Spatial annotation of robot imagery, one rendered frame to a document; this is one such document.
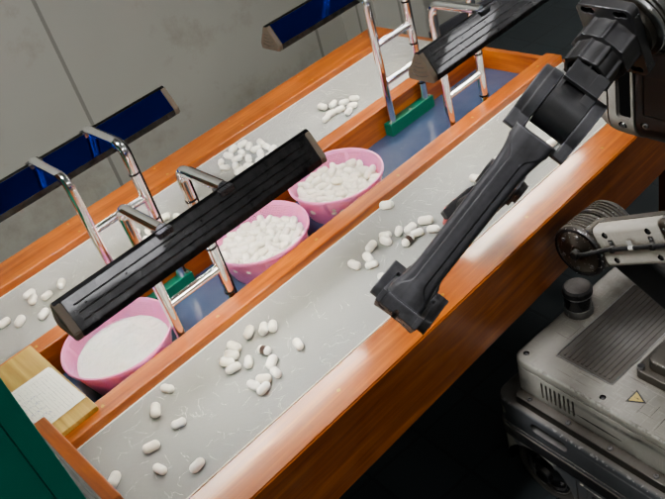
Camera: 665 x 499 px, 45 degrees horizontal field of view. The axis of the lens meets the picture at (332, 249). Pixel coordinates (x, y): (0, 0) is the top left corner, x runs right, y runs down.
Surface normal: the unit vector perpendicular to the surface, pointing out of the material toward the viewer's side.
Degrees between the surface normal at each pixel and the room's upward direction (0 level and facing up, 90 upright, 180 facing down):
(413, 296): 60
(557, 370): 0
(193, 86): 90
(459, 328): 90
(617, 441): 90
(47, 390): 0
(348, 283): 0
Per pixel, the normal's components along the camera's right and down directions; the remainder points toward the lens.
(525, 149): -0.26, 0.16
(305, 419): -0.24, -0.77
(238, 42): 0.61, 0.35
